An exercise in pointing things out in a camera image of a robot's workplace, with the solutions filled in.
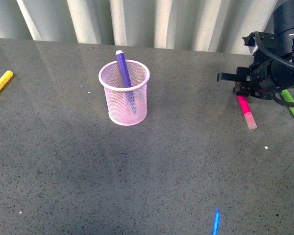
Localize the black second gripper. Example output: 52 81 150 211
217 60 294 99

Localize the pink highlighter pen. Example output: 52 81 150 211
237 96 257 130

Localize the purple highlighter pen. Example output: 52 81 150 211
116 50 136 114

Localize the pink mesh pen cup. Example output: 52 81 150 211
98 60 150 126

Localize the grey pleated curtain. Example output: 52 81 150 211
0 0 281 54

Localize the yellow highlighter pen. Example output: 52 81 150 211
0 70 14 91

